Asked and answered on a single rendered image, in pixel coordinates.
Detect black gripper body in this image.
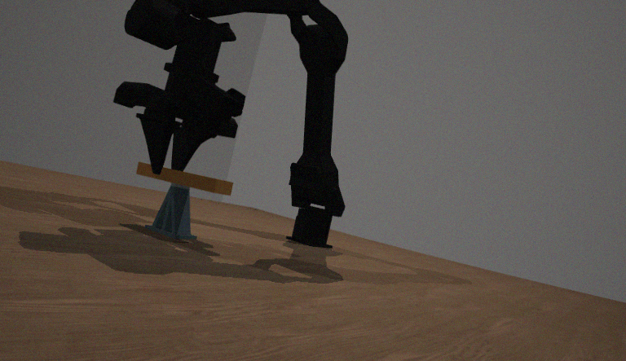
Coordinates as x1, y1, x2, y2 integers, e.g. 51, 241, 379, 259
113, 55, 238, 138

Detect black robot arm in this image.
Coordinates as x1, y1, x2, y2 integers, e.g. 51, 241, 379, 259
124, 0, 348, 249

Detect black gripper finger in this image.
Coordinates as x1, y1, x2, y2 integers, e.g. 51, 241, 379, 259
136, 113, 182, 175
171, 126, 217, 171

